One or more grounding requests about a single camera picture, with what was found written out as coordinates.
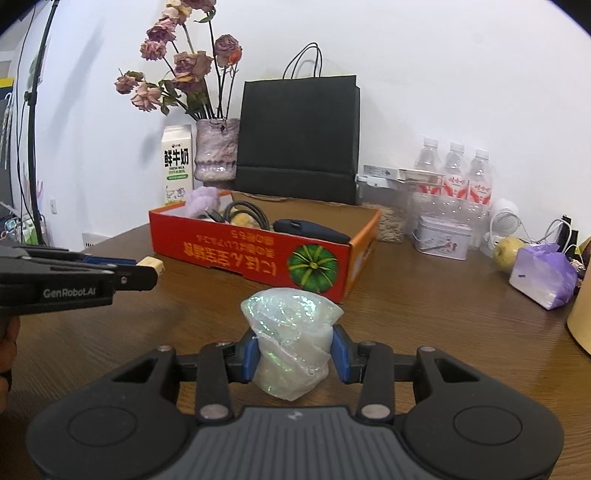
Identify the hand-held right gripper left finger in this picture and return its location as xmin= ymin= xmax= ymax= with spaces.
xmin=111 ymin=330 xmax=260 ymax=423

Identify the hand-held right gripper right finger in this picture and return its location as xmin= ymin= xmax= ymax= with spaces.
xmin=331 ymin=324 xmax=481 ymax=423

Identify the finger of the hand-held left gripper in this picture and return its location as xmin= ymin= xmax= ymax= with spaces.
xmin=0 ymin=244 xmax=138 ymax=267
xmin=0 ymin=260 xmax=158 ymax=292

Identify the iridescent plastic bag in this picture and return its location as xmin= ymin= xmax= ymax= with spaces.
xmin=240 ymin=287 xmax=345 ymax=401

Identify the red cardboard box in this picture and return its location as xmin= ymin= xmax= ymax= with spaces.
xmin=148 ymin=189 xmax=382 ymax=303

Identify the black cable bundle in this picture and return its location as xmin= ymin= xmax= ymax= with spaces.
xmin=208 ymin=200 xmax=271 ymax=229

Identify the purple fuzzy headband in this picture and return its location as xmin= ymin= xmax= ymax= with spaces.
xmin=185 ymin=186 xmax=232 ymax=219

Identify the white and yellow plush toy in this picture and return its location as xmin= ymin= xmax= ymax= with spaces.
xmin=225 ymin=205 xmax=259 ymax=227

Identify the navy blue pouch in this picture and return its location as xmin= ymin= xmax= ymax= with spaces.
xmin=272 ymin=218 xmax=351 ymax=244

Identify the person's left hand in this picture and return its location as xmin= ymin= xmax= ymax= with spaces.
xmin=0 ymin=316 xmax=22 ymax=414

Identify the white milk carton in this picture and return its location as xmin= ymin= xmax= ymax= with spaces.
xmin=161 ymin=124 xmax=195 ymax=207

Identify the clear container of oats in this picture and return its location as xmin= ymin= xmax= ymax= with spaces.
xmin=356 ymin=174 xmax=411 ymax=243

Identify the white printed tin box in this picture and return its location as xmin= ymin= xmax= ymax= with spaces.
xmin=412 ymin=215 xmax=472 ymax=261

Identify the purple glass vase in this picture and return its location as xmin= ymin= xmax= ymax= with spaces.
xmin=193 ymin=119 xmax=241 ymax=183

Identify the black studio light on stand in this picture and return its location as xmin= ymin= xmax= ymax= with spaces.
xmin=25 ymin=0 xmax=61 ymax=245

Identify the flat white carton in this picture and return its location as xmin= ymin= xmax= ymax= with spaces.
xmin=362 ymin=165 xmax=444 ymax=183

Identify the yellow pear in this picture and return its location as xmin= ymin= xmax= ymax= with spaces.
xmin=493 ymin=237 xmax=527 ymax=273

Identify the dried pink rose bouquet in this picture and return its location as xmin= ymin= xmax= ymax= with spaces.
xmin=115 ymin=0 xmax=243 ymax=121

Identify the small white fan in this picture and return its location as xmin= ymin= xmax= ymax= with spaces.
xmin=480 ymin=198 xmax=525 ymax=257

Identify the purple tissue pack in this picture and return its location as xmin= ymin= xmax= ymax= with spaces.
xmin=509 ymin=243 xmax=578 ymax=311

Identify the black paper bag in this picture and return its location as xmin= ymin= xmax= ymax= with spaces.
xmin=232 ymin=43 xmax=362 ymax=206

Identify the yellow thermos jug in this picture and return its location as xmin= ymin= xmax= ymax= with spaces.
xmin=567 ymin=277 xmax=591 ymax=356

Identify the black charger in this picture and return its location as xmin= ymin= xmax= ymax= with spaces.
xmin=561 ymin=215 xmax=581 ymax=259

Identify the white wall vent plate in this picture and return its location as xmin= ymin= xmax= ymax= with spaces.
xmin=82 ymin=232 xmax=112 ymax=252

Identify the wire storage cart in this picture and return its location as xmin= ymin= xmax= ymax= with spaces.
xmin=0 ymin=203 xmax=47 ymax=245

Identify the white cable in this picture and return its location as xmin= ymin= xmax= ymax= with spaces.
xmin=545 ymin=217 xmax=583 ymax=250

